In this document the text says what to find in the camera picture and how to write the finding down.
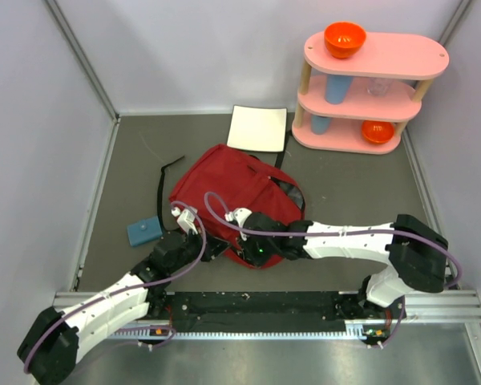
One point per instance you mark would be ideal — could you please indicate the blue cup shelf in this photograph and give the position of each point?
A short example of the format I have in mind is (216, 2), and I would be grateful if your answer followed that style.
(319, 124)
(336, 88)

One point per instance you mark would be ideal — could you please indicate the pink three-tier shelf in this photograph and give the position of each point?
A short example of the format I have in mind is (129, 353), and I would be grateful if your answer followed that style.
(362, 104)

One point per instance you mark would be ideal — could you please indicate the orange bowl top shelf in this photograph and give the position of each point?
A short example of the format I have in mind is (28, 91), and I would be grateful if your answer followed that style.
(344, 39)

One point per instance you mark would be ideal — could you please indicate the clear glass cup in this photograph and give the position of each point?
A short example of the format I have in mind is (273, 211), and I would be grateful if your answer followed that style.
(378, 86)

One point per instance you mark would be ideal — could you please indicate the blue snap wallet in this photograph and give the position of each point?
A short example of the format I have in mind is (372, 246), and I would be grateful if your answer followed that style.
(144, 231)

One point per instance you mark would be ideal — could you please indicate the orange bowl bottom shelf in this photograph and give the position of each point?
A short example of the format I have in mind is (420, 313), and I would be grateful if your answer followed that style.
(377, 132)

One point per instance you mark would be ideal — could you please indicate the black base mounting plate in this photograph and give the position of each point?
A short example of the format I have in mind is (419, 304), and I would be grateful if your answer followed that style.
(252, 312)

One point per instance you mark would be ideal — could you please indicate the red student backpack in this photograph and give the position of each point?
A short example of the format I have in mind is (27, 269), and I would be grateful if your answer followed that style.
(242, 181)

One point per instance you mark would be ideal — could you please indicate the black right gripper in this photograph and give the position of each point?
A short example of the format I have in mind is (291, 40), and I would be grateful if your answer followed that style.
(246, 247)

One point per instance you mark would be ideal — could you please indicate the blue cup bottom shelf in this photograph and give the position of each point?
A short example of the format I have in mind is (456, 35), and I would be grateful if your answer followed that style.
(319, 124)

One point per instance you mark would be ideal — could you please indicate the orange bowl shelf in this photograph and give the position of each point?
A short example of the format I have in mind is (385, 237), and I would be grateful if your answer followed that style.
(377, 132)
(344, 39)

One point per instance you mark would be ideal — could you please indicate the blue cup middle shelf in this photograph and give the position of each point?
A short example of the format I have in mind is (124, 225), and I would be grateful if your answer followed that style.
(336, 88)

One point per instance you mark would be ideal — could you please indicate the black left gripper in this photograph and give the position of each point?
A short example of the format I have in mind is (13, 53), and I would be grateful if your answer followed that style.
(213, 247)

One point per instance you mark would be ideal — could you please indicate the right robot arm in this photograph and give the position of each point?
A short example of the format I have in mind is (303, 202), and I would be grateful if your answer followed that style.
(413, 254)

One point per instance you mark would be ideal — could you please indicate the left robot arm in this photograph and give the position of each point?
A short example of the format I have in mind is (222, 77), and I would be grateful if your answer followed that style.
(59, 339)

